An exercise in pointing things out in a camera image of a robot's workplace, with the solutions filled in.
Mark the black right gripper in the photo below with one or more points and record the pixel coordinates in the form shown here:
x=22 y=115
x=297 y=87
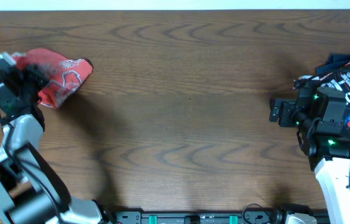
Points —
x=288 y=106

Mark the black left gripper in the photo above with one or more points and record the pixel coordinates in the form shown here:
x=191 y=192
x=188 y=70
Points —
x=33 y=71

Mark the red Boyd soccer t-shirt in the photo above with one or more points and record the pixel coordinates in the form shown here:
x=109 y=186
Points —
x=65 y=75

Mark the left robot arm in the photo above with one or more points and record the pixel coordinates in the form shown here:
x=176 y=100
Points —
x=30 y=190

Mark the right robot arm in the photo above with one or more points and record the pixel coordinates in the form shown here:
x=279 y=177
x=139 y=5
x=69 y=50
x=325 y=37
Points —
x=318 y=116

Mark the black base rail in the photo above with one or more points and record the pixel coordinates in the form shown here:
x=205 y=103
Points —
x=251 y=216

